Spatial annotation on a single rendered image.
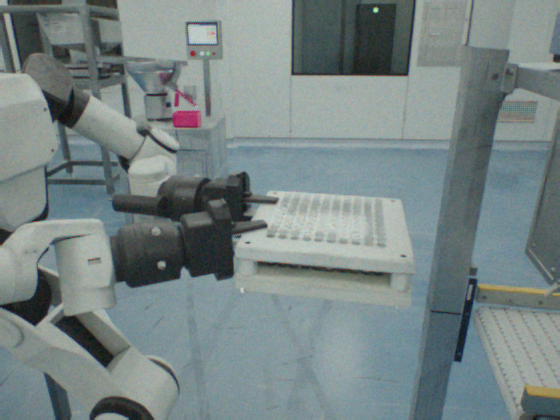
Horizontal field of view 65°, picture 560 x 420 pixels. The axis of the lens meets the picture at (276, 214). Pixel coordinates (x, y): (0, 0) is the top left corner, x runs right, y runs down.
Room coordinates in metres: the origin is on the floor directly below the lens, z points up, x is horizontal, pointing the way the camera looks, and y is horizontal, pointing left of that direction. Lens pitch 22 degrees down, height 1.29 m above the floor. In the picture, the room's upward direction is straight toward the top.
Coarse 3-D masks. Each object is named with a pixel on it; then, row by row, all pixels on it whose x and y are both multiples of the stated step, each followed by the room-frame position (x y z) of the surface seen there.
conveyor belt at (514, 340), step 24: (480, 312) 0.71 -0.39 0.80; (504, 312) 0.70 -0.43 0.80; (528, 312) 0.70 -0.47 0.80; (480, 336) 0.66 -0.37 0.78; (504, 336) 0.62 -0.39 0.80; (528, 336) 0.62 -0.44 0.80; (552, 336) 0.62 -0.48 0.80; (504, 360) 0.57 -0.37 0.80; (528, 360) 0.56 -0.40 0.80; (552, 360) 0.56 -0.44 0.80; (504, 384) 0.53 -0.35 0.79; (528, 384) 0.51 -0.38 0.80; (552, 384) 0.51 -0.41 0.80
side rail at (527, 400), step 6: (522, 396) 0.47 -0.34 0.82; (528, 396) 0.46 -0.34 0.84; (534, 396) 0.45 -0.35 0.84; (540, 396) 0.45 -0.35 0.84; (522, 402) 0.46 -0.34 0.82; (528, 402) 0.45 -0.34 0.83; (534, 402) 0.45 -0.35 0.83; (540, 402) 0.45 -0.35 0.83; (546, 402) 0.45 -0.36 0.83; (552, 402) 0.45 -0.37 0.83; (558, 402) 0.45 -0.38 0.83; (522, 408) 0.46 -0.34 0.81; (528, 408) 0.45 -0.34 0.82; (534, 408) 0.45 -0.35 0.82; (540, 408) 0.45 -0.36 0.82; (546, 408) 0.45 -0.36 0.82; (552, 408) 0.45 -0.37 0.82; (558, 408) 0.45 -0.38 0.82; (546, 414) 0.45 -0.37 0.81; (552, 414) 0.45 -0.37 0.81; (558, 414) 0.45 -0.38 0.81
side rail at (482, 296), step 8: (480, 296) 0.72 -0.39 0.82; (488, 296) 0.72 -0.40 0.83; (496, 296) 0.72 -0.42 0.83; (504, 296) 0.71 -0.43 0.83; (512, 296) 0.71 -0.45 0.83; (520, 296) 0.71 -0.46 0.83; (528, 296) 0.71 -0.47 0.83; (536, 296) 0.70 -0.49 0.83; (544, 296) 0.70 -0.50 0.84; (552, 296) 0.70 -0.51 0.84; (504, 304) 0.71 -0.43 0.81; (512, 304) 0.71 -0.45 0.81; (520, 304) 0.71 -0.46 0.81; (528, 304) 0.71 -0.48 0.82; (536, 304) 0.70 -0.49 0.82; (544, 304) 0.70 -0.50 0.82; (552, 304) 0.70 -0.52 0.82
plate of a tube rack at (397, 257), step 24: (288, 192) 0.77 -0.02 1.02; (264, 216) 0.66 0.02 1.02; (384, 216) 0.66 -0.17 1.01; (240, 240) 0.57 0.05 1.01; (264, 240) 0.57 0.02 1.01; (288, 240) 0.57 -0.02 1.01; (312, 240) 0.57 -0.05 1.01; (336, 240) 0.57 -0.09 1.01; (408, 240) 0.57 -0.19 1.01; (312, 264) 0.53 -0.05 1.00; (336, 264) 0.52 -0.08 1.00; (360, 264) 0.52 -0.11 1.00; (384, 264) 0.51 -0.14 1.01; (408, 264) 0.51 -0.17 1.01
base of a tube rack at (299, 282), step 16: (272, 272) 0.56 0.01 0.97; (288, 272) 0.56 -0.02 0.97; (304, 272) 0.56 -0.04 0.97; (320, 272) 0.56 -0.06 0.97; (336, 272) 0.56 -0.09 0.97; (256, 288) 0.54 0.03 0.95; (272, 288) 0.54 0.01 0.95; (288, 288) 0.53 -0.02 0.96; (304, 288) 0.53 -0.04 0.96; (320, 288) 0.53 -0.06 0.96; (336, 288) 0.52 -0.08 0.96; (352, 288) 0.52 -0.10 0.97; (368, 288) 0.52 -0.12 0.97; (384, 288) 0.52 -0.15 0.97; (384, 304) 0.51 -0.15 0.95
